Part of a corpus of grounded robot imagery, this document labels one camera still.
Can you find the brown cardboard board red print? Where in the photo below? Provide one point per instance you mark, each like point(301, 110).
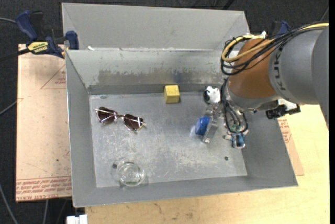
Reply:
point(42, 123)

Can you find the blue cylinder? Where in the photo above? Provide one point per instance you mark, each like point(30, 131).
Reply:
point(202, 125)

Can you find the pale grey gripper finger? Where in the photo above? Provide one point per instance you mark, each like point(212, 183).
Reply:
point(194, 131)
point(212, 126)

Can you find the clear glass bowl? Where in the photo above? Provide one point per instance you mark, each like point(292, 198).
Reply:
point(130, 172)

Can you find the grey metal bin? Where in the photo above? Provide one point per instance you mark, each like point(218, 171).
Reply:
point(162, 149)

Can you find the black and white toy animal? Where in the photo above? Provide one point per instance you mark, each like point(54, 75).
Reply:
point(212, 94)

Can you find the yellow cube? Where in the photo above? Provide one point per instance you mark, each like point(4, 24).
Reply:
point(172, 93)

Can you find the black cylinder on white bracket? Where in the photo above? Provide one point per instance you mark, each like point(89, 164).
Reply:
point(281, 111)

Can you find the heart-shaped sunglasses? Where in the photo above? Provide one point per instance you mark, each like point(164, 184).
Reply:
point(131, 121)

